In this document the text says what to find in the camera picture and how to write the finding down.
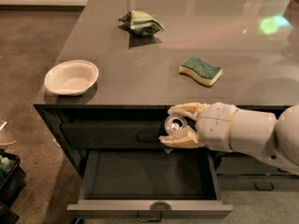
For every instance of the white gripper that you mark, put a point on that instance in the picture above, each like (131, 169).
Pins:
(215, 125)

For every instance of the blue pepsi can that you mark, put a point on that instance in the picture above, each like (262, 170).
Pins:
(173, 124)

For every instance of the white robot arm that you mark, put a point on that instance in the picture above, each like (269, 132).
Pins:
(264, 136)

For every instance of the dark right middle drawer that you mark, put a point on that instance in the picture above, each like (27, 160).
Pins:
(244, 165)

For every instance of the dark drawer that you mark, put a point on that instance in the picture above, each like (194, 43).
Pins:
(244, 165)
(113, 134)
(259, 182)

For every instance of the dark right bottom drawer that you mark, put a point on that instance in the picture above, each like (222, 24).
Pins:
(259, 182)

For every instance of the open middle drawer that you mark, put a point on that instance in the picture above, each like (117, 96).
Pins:
(150, 186)

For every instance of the dark top drawer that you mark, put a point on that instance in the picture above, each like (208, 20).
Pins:
(113, 134)

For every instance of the dark cabinet counter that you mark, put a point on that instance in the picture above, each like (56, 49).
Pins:
(255, 42)

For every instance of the green yellow sponge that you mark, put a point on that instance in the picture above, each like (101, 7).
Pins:
(201, 71)

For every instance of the crumpled green chip bag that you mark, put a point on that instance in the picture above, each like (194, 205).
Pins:
(141, 23)

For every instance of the white bowl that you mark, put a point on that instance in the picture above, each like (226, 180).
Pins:
(71, 78)

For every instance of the black bin with bottles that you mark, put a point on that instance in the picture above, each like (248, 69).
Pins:
(11, 183)

